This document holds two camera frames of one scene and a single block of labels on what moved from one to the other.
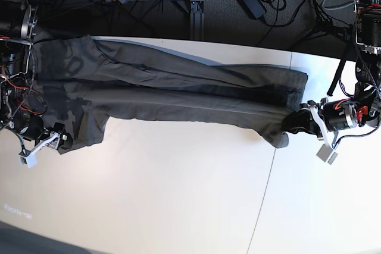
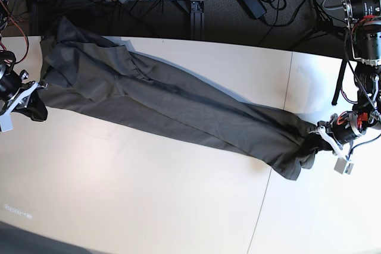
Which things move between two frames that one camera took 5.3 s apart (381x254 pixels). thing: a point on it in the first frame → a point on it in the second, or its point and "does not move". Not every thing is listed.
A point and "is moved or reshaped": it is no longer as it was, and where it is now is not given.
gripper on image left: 52,138 → 14,93
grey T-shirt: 81,83 is moved or reshaped
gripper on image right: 334,116 → 340,129
